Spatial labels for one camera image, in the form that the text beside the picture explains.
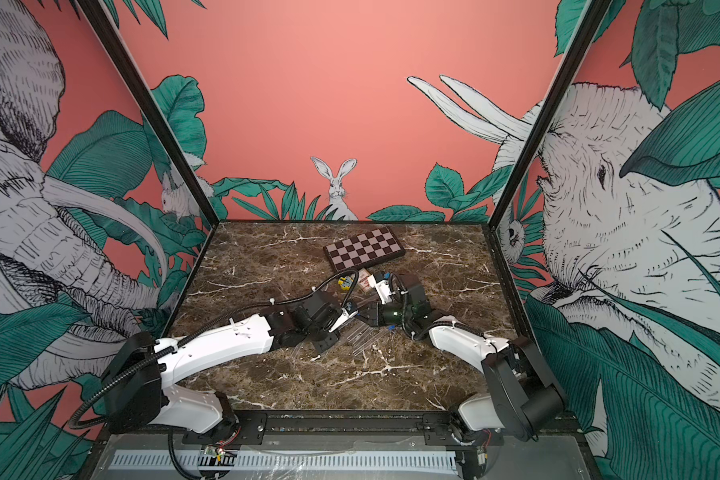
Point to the yellow butterfly toy block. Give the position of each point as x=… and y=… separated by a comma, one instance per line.
x=346, y=283

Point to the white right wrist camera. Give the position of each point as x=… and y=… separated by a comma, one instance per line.
x=380, y=282

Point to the white perforated strip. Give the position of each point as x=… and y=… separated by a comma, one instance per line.
x=439, y=462

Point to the black corner frame post left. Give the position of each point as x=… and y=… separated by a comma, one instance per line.
x=99, y=19

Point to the playing card box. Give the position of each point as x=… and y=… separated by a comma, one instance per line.
x=366, y=281

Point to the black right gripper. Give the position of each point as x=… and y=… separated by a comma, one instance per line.
x=377, y=315

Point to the black corner frame post right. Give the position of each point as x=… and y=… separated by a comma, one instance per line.
x=589, y=22

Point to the folding chess board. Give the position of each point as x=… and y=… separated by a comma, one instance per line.
x=364, y=250

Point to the black corner frame post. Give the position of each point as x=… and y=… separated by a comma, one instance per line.
x=589, y=22
x=99, y=19

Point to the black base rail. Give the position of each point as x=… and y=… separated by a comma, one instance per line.
x=253, y=427

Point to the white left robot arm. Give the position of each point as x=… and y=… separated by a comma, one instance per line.
x=144, y=376

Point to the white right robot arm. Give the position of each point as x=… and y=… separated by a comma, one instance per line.
x=523, y=394

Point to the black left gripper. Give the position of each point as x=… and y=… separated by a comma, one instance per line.
x=329, y=342

